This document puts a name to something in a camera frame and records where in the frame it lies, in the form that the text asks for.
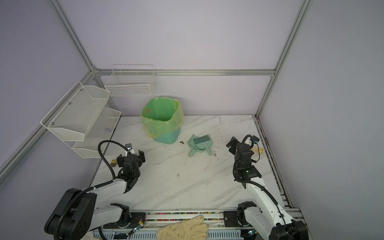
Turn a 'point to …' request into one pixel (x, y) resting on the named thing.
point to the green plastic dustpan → (191, 144)
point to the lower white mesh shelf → (101, 129)
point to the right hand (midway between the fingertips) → (237, 140)
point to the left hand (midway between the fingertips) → (130, 153)
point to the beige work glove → (193, 229)
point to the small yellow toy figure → (113, 163)
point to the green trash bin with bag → (162, 118)
